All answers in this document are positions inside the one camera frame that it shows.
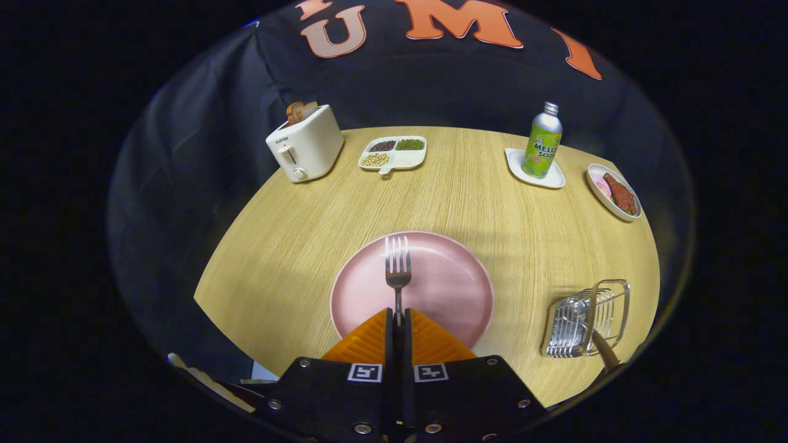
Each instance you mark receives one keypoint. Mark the pile of beige beans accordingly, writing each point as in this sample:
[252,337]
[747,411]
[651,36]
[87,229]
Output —
[375,159]

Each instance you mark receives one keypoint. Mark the green lettuce leaf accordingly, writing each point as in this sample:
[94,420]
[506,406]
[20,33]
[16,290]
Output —
[630,211]

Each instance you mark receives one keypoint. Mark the pink plate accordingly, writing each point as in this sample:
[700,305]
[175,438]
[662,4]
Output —
[449,289]

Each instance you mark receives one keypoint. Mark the white round food plate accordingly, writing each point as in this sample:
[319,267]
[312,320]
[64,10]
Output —
[600,197]

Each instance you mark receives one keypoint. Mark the white divided dish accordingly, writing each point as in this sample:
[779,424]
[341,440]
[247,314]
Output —
[409,160]

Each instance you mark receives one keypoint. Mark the white square coaster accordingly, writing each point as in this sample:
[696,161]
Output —
[516,163]

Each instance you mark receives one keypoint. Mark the pink ham slices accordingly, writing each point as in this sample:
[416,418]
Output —
[600,183]

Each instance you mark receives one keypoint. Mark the brown fried meat piece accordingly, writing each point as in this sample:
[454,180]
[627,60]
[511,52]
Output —
[622,195]

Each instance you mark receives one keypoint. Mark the pile of green beans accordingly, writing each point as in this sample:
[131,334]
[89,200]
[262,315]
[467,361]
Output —
[410,144]

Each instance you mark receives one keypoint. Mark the green soda bottle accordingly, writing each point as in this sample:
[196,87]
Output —
[542,147]

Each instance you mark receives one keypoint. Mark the pile of dark beans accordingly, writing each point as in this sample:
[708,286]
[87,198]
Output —
[382,146]

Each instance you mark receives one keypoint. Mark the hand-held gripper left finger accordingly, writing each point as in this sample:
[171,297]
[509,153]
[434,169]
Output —
[388,354]

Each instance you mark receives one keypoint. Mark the white cloth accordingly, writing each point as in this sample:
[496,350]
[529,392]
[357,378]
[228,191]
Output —
[209,384]

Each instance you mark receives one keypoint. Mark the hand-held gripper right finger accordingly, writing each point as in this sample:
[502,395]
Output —
[409,354]

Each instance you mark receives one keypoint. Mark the toasted bread slice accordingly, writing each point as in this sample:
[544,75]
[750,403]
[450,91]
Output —
[294,113]
[309,109]

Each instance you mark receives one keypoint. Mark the white toaster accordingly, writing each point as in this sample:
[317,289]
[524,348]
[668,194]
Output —
[314,151]

